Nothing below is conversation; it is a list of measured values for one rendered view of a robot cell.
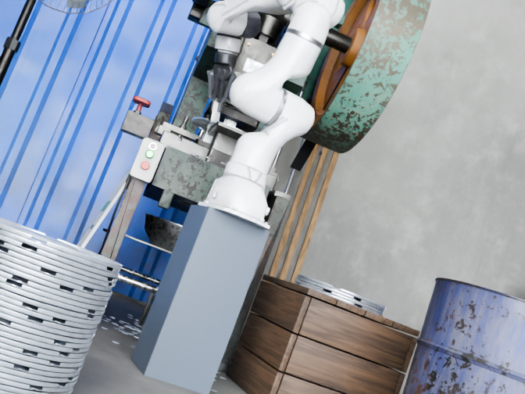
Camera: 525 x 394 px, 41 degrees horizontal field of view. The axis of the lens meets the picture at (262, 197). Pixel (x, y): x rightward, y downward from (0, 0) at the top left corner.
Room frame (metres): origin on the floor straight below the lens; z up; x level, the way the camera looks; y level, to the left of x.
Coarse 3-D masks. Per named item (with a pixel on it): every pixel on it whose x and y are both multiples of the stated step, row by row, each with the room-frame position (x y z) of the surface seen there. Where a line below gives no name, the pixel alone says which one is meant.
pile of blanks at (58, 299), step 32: (0, 256) 1.14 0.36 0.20; (32, 256) 1.15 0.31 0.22; (64, 256) 1.16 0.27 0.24; (0, 288) 1.14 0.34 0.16; (32, 288) 1.15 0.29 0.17; (64, 288) 1.20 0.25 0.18; (96, 288) 1.23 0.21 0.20; (0, 320) 1.17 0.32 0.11; (32, 320) 1.17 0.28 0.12; (64, 320) 1.24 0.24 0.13; (96, 320) 1.32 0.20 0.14; (0, 352) 1.15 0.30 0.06; (32, 352) 1.20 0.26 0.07; (64, 352) 1.25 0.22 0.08; (0, 384) 1.16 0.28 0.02; (32, 384) 1.18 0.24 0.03; (64, 384) 1.26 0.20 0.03
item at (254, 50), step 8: (248, 40) 2.58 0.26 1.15; (256, 40) 2.59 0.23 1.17; (248, 48) 2.58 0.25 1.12; (256, 48) 2.59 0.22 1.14; (264, 48) 2.59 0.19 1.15; (272, 48) 2.60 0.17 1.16; (240, 56) 2.58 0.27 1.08; (248, 56) 2.59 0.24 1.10; (256, 56) 2.59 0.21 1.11; (264, 56) 2.60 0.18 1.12; (272, 56) 2.60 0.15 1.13; (240, 64) 2.58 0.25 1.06; (248, 64) 2.59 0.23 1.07; (256, 64) 2.59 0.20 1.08; (264, 64) 2.60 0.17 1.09; (240, 72) 2.58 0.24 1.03; (224, 104) 2.58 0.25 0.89
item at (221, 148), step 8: (216, 128) 2.44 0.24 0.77; (224, 128) 2.39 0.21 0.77; (232, 128) 2.38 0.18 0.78; (216, 136) 2.49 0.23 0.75; (224, 136) 2.49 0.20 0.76; (232, 136) 2.47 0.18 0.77; (240, 136) 2.42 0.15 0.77; (216, 144) 2.49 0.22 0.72; (224, 144) 2.50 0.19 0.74; (232, 144) 2.50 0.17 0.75; (208, 152) 2.50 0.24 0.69; (216, 152) 2.49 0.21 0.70; (224, 152) 2.50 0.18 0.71; (232, 152) 2.50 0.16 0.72; (208, 160) 2.49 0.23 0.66; (216, 160) 2.50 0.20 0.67; (224, 160) 2.50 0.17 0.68; (224, 168) 2.50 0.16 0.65
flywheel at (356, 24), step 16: (368, 0) 2.84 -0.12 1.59; (352, 16) 2.94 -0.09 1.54; (368, 16) 2.79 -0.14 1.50; (352, 32) 2.74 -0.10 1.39; (352, 48) 2.67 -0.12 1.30; (336, 64) 2.99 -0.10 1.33; (320, 80) 3.02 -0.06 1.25; (336, 80) 2.88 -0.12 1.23; (320, 96) 2.97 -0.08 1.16; (320, 112) 2.87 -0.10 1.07
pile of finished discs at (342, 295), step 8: (296, 280) 2.19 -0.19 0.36; (304, 280) 2.14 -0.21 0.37; (312, 280) 2.11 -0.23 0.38; (312, 288) 2.10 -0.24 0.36; (320, 288) 2.09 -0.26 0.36; (328, 288) 2.08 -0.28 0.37; (336, 288) 2.15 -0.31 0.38; (336, 296) 2.07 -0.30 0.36; (344, 296) 2.07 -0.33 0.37; (352, 296) 2.07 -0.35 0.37; (360, 296) 2.07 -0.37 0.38; (352, 304) 2.07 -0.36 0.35; (360, 304) 2.07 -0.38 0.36; (368, 304) 2.09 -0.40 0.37; (376, 304) 2.10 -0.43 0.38; (376, 312) 2.11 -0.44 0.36
